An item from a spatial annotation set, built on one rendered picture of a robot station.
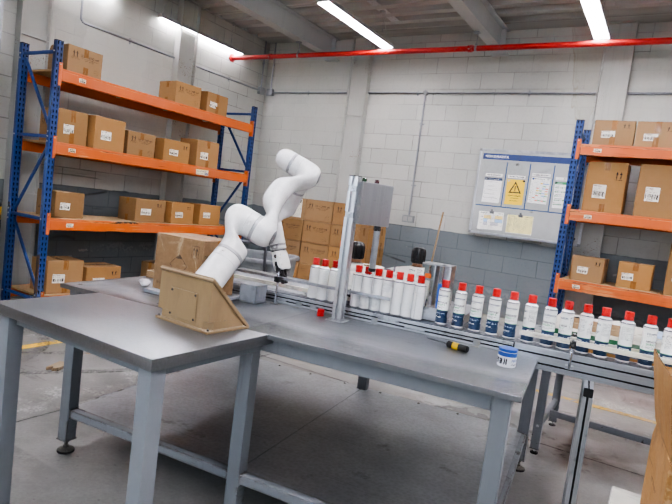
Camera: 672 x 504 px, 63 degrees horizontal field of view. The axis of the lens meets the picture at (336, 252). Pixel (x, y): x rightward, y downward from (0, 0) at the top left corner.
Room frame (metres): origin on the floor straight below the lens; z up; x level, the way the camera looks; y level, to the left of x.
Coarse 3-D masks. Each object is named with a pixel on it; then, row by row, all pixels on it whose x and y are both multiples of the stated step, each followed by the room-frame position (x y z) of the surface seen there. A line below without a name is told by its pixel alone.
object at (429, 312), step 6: (438, 270) 2.61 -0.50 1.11; (444, 270) 2.52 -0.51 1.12; (450, 270) 2.52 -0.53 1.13; (438, 276) 2.63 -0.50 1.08; (444, 276) 2.62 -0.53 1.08; (450, 276) 2.52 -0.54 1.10; (450, 282) 2.53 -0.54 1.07; (432, 288) 2.57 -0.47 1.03; (450, 288) 2.55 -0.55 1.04; (432, 294) 2.57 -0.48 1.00; (450, 294) 2.57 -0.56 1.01; (432, 300) 2.58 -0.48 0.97; (450, 300) 2.59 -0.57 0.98; (426, 306) 2.53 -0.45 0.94; (432, 306) 2.56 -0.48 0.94; (450, 306) 2.60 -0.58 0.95; (426, 312) 2.53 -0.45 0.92; (432, 312) 2.51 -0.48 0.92; (426, 318) 2.52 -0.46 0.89; (432, 318) 2.51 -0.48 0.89
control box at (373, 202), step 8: (360, 184) 2.48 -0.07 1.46; (368, 184) 2.48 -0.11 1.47; (376, 184) 2.50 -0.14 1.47; (360, 192) 2.47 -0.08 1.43; (368, 192) 2.48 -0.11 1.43; (376, 192) 2.50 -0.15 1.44; (384, 192) 2.52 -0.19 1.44; (392, 192) 2.55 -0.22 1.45; (360, 200) 2.47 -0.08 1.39; (368, 200) 2.48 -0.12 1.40; (376, 200) 2.50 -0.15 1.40; (384, 200) 2.53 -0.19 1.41; (360, 208) 2.46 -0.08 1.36; (368, 208) 2.48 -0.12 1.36; (376, 208) 2.51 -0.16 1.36; (384, 208) 2.53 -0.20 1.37; (360, 216) 2.47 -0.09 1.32; (368, 216) 2.49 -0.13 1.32; (376, 216) 2.51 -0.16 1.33; (384, 216) 2.53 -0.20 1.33; (368, 224) 2.49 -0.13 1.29; (376, 224) 2.51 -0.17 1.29; (384, 224) 2.53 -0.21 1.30
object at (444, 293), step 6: (444, 282) 2.46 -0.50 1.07; (444, 288) 2.45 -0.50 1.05; (444, 294) 2.44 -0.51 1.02; (438, 300) 2.46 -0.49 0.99; (444, 300) 2.44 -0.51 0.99; (438, 306) 2.46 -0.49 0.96; (444, 306) 2.44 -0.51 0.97; (438, 312) 2.45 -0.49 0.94; (444, 312) 2.44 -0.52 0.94; (438, 318) 2.45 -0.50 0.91; (444, 318) 2.45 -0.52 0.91; (438, 324) 2.45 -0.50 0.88; (444, 324) 2.45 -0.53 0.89
